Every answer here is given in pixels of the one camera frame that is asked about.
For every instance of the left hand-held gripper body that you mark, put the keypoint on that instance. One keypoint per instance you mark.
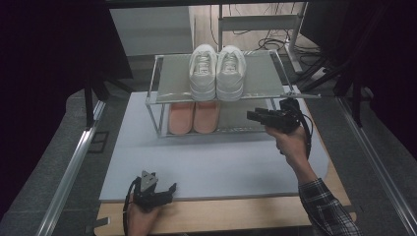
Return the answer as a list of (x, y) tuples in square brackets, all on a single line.
[(147, 193)]

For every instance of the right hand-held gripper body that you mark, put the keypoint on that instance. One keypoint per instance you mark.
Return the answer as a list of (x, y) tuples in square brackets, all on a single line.
[(285, 116)]

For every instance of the metal mesh shoe rack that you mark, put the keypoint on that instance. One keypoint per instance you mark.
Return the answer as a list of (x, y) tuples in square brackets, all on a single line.
[(262, 78)]

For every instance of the white cabinet panel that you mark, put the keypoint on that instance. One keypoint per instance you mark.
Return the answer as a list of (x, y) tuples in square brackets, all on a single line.
[(150, 31)]

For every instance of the person's right hand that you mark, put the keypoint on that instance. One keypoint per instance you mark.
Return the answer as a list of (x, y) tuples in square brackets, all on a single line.
[(291, 146)]

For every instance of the small black bracket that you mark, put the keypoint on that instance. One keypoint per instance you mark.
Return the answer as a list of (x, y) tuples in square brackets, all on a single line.
[(98, 141)]

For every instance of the grey metal desk frame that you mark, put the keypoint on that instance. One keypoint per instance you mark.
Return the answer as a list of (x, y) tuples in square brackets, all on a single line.
[(259, 22)]

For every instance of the person's left hand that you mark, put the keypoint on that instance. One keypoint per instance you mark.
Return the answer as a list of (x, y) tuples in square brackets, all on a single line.
[(141, 221)]

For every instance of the aluminium rail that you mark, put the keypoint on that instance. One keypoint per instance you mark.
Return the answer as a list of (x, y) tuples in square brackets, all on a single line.
[(70, 173), (377, 164)]

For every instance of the black tripod stand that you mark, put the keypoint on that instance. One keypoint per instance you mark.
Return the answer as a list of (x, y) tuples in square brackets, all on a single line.
[(327, 70)]

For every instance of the pink slipper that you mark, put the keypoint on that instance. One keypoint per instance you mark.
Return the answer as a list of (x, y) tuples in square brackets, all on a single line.
[(182, 118), (206, 116)]

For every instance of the white sneaker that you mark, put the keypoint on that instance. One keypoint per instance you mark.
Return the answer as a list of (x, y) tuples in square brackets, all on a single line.
[(231, 75), (203, 75)]

